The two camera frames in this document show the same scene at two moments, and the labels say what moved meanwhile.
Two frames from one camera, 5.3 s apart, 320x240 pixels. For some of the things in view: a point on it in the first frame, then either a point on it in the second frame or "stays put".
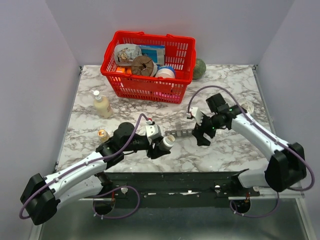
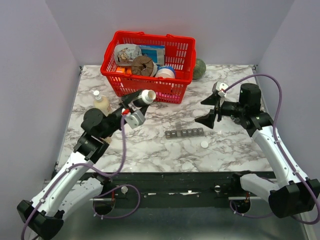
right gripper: [199, 130] → [208, 119]
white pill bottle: [168, 142] → [147, 96]
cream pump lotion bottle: [102, 107] stays put
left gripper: [154, 154] → [127, 99]
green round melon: [199, 68] stays put
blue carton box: [156, 52] stays put
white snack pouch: [124, 53] stays put
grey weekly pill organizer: [179, 132] stays put
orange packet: [122, 70] stays put
